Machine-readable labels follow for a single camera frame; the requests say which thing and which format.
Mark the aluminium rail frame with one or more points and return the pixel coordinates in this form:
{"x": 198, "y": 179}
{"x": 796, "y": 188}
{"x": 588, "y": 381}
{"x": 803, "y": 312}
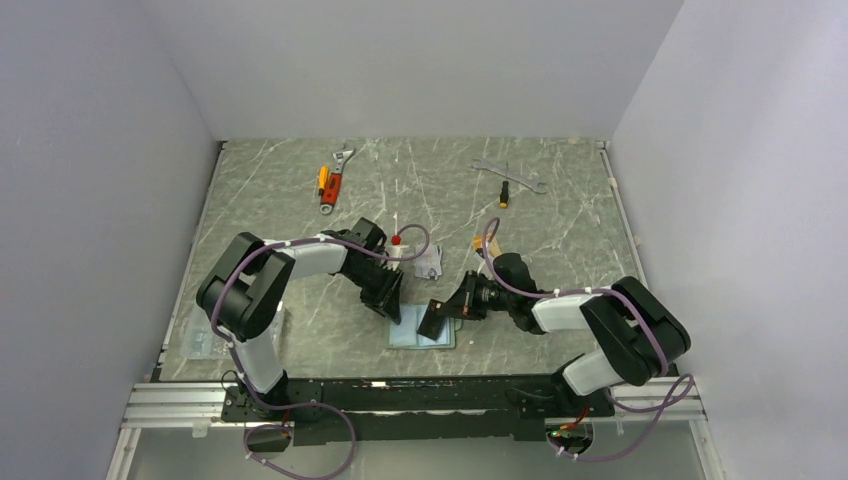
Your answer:
{"x": 197, "y": 407}

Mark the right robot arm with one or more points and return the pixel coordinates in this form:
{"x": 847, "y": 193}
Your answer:
{"x": 637, "y": 337}

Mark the orange card stack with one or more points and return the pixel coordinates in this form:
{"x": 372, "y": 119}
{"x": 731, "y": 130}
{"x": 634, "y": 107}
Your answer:
{"x": 493, "y": 247}

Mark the clear plastic bag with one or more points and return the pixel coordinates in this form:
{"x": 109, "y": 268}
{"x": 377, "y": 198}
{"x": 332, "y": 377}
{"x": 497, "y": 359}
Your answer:
{"x": 200, "y": 343}

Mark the red adjustable wrench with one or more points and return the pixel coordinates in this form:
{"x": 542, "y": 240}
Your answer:
{"x": 333, "y": 186}

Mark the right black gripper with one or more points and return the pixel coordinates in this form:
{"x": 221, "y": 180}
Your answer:
{"x": 463, "y": 302}

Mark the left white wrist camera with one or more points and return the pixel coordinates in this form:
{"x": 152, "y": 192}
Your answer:
{"x": 396, "y": 249}

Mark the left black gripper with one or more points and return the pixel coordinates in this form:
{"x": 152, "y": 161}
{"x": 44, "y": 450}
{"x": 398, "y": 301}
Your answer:
{"x": 386, "y": 300}

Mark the silver VIP card stack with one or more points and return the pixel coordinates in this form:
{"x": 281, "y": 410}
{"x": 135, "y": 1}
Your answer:
{"x": 428, "y": 265}

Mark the yellow handled screwdriver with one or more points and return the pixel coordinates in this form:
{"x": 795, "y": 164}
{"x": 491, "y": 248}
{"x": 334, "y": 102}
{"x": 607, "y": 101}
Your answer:
{"x": 322, "y": 179}

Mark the silver open-end spanner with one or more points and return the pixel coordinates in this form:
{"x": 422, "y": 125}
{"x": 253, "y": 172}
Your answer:
{"x": 534, "y": 184}

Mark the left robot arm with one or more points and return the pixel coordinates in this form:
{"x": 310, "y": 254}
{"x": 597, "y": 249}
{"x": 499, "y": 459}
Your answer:
{"x": 242, "y": 292}

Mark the single black VIP card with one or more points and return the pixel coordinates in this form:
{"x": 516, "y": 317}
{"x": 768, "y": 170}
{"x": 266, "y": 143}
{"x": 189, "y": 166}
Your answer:
{"x": 433, "y": 321}

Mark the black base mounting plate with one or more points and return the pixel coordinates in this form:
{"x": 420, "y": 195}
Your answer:
{"x": 323, "y": 410}

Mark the black yellow small screwdriver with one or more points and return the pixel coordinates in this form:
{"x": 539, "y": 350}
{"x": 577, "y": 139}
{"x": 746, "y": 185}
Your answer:
{"x": 504, "y": 194}

